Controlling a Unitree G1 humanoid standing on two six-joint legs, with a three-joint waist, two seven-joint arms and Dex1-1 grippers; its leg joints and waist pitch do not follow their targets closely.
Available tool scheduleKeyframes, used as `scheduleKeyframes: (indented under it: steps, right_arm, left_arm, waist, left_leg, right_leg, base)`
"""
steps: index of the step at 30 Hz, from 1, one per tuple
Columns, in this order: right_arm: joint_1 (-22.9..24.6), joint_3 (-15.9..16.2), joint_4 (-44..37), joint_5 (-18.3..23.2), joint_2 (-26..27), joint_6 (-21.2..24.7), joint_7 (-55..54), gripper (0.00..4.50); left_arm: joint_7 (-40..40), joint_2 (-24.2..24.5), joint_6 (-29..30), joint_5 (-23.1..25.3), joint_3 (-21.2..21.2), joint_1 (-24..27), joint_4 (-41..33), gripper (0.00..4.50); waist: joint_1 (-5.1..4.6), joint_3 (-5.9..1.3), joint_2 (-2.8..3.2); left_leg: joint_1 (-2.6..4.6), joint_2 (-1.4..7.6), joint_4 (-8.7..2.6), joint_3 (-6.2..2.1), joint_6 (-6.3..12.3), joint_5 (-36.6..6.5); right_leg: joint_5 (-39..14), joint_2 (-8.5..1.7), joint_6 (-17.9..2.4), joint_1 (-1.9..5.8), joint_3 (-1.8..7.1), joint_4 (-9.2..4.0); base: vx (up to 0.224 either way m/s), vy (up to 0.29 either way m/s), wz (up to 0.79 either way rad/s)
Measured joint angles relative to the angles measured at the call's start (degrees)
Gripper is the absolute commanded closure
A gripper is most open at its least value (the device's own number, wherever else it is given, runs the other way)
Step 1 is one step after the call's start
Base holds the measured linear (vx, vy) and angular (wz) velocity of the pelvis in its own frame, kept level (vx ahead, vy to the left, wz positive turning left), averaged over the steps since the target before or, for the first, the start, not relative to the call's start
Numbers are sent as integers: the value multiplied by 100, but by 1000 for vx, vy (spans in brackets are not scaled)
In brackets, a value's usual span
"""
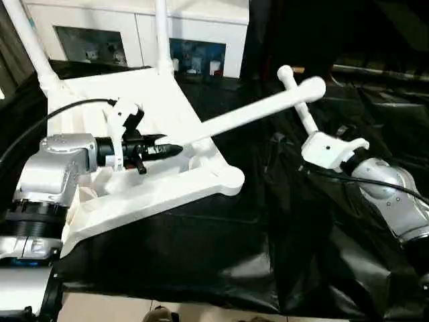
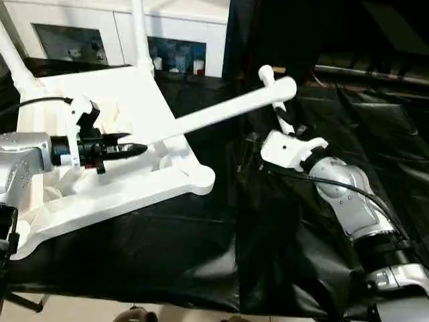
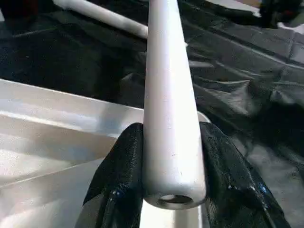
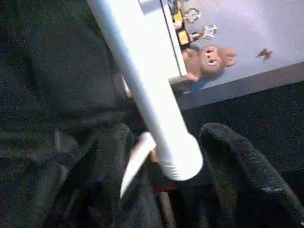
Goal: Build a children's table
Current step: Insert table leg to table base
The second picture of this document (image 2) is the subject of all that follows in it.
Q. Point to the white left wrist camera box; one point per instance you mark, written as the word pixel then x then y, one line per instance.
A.
pixel 82 114

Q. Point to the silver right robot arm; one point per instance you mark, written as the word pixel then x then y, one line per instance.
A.
pixel 348 194

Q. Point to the black mat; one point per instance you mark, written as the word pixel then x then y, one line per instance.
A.
pixel 201 268

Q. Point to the white plastic table top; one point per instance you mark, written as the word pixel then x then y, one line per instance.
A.
pixel 134 194

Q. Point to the black stand leg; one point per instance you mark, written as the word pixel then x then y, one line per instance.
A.
pixel 20 302

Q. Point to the white plastic table leg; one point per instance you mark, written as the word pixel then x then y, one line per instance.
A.
pixel 268 77
pixel 20 64
pixel 221 114
pixel 142 37

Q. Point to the small tan tag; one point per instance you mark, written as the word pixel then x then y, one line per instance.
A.
pixel 280 69

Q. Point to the black metal rail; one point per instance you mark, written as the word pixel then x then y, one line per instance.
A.
pixel 375 74

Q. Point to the dark round robot part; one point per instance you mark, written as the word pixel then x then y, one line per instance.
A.
pixel 135 315

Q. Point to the white glass-door cabinet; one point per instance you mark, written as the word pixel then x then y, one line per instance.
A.
pixel 100 20

